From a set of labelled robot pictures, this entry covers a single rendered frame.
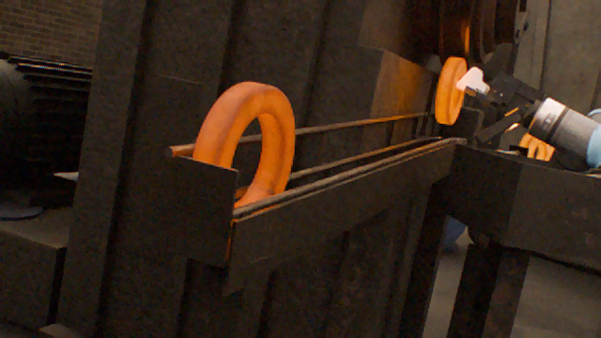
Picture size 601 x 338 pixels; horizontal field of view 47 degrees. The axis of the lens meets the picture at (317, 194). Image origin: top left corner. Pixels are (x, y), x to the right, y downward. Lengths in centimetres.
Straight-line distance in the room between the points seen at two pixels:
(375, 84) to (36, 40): 795
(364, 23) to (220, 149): 75
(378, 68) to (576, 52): 322
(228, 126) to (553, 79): 391
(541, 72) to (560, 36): 24
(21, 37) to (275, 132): 822
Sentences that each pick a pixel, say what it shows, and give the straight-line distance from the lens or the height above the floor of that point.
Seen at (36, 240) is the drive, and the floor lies 24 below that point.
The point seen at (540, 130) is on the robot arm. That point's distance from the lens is 159.
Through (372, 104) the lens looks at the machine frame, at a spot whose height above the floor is 76.
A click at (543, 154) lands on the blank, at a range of 230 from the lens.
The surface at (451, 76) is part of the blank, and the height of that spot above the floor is 85.
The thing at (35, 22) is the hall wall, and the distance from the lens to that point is 914.
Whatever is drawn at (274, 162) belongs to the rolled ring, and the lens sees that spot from 87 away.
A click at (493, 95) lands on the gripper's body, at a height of 83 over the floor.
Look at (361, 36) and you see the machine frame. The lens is 143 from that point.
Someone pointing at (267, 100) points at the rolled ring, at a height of 75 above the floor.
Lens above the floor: 77
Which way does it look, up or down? 9 degrees down
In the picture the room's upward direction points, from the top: 11 degrees clockwise
